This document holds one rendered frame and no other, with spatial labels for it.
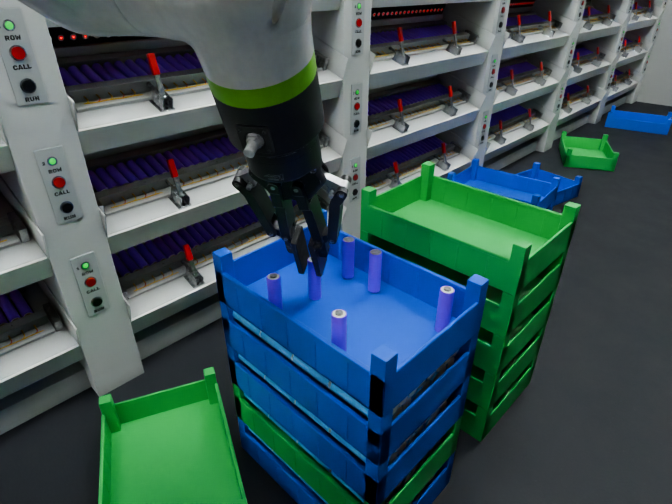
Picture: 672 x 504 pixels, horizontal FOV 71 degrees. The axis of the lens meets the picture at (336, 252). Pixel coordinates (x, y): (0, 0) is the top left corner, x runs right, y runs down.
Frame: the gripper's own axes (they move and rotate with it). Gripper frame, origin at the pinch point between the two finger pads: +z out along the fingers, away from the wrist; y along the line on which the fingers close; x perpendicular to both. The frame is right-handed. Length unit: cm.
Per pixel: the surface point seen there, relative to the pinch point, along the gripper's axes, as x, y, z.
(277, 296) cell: -5.7, -3.2, 2.7
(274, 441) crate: -18.9, -4.4, 24.5
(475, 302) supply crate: -2.4, 21.4, 2.7
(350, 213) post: 48, -9, 51
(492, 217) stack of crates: 27.2, 25.3, 21.6
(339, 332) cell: -10.6, 6.4, -0.2
